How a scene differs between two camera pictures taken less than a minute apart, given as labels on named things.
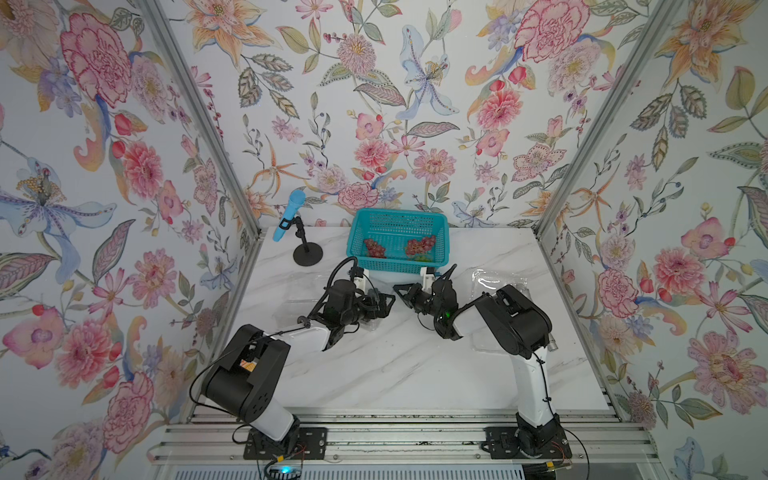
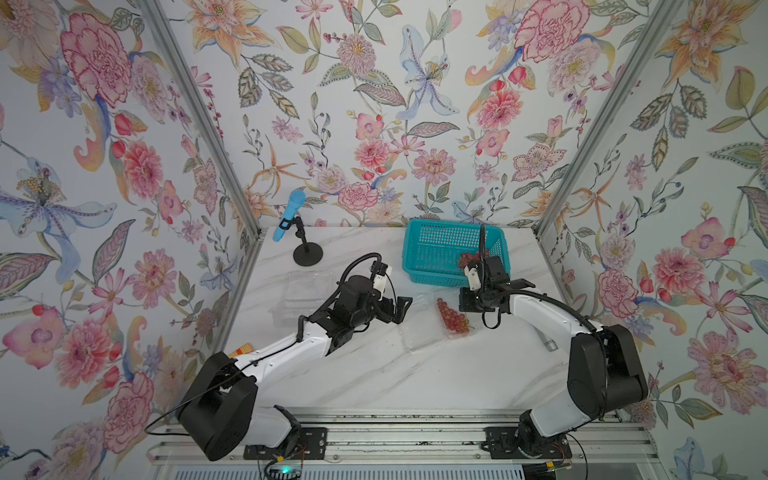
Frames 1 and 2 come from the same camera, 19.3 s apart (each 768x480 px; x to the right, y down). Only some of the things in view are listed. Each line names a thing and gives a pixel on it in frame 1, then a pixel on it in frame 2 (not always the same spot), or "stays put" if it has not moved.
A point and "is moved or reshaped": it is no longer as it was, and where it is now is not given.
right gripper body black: (425, 304) → (474, 300)
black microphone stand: (307, 253) stays put
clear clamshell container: (488, 280) → (433, 319)
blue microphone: (297, 200) stays put
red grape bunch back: (416, 247) → (467, 257)
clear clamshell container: (297, 296) stays put
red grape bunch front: (375, 250) is moved or reshaped
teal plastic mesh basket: (388, 241) → (432, 248)
